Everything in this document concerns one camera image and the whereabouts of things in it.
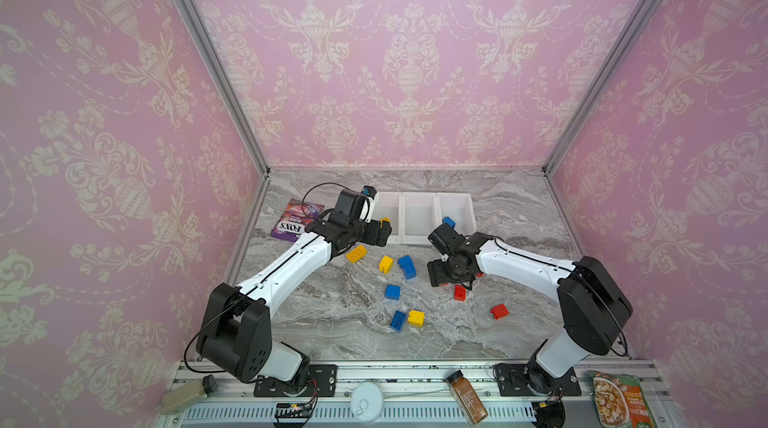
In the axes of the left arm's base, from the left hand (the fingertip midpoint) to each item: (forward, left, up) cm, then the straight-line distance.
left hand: (379, 227), depth 85 cm
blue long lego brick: (-8, -9, -14) cm, 18 cm away
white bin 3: (+18, -28, -14) cm, 36 cm away
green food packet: (-39, -59, -15) cm, 72 cm away
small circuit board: (-41, +20, -19) cm, 50 cm away
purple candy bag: (+12, +30, -13) cm, 35 cm away
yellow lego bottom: (-20, -11, -14) cm, 27 cm away
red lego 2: (-18, -35, -15) cm, 42 cm away
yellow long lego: (-1, +8, -14) cm, 16 cm away
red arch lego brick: (-20, -22, +13) cm, 32 cm away
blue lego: (-12, -4, -17) cm, 21 cm away
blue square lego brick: (-3, -8, -15) cm, 18 cm away
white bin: (+18, -2, -13) cm, 22 cm away
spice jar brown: (-40, -23, -11) cm, 48 cm away
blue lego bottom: (-21, -6, -15) cm, 26 cm away
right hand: (-9, -19, -12) cm, 24 cm away
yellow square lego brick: (-5, -2, -13) cm, 14 cm away
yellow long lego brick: (-2, -2, +8) cm, 8 cm away
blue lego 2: (+12, -23, -13) cm, 29 cm away
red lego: (-13, -24, -14) cm, 31 cm away
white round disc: (-40, +1, -11) cm, 42 cm away
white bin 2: (+14, -13, -14) cm, 24 cm away
